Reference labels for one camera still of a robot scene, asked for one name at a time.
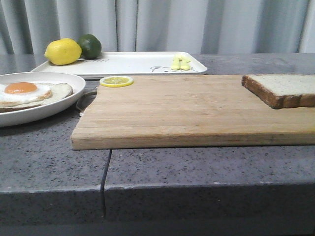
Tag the fried egg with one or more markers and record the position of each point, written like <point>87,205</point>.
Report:
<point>22,93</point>

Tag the white bread slice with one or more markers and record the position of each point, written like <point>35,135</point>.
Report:
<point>282,90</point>

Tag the white bear-print tray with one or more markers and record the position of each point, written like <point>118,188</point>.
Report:
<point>126,63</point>

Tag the yellow lemon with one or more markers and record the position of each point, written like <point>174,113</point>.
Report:
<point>63,51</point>

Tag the wooden cutting board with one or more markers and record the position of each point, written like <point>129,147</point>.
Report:
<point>188,111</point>

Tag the yellow plastic spoon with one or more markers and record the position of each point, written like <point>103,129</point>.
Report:
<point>184,63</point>

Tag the lemon slice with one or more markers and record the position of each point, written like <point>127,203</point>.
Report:
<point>116,81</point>

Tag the bottom bread slice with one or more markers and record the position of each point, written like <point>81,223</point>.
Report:
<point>58,92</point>

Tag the metal cutting board handle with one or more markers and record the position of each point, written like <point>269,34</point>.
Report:
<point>85,100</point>

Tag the grey curtain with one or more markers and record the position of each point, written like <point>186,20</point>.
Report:
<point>193,26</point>

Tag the green lime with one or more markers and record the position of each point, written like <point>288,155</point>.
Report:
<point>90,45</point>

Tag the white round plate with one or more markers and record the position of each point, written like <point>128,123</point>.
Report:
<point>33,114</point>

